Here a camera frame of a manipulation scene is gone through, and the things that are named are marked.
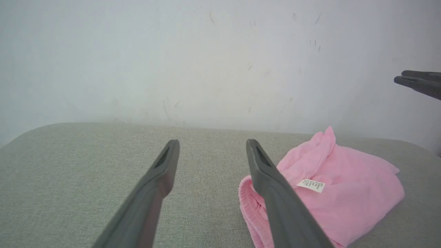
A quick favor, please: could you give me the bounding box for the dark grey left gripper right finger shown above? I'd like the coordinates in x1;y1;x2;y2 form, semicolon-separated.
246;139;335;248

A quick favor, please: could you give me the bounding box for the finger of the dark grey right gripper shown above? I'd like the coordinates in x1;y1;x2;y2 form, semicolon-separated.
394;76;441;101
401;70;441;83

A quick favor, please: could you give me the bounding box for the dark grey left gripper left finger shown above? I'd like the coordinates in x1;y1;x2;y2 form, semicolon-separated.
91;139;180;248

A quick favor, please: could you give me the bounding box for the pink garment with white label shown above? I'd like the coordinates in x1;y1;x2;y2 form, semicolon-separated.
238;126;405;248

